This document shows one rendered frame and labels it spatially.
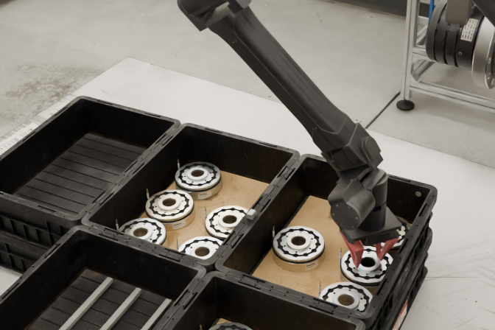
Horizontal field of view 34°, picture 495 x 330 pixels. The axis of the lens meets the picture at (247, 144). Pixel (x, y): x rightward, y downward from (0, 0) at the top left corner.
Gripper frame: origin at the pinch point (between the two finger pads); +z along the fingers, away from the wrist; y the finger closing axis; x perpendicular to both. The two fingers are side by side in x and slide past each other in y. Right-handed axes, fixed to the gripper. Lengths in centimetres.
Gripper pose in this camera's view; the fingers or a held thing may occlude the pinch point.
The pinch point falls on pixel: (367, 259)
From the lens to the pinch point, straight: 155.7
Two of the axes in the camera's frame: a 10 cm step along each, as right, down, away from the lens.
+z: 0.5, 8.3, 5.5
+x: -3.4, -5.1, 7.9
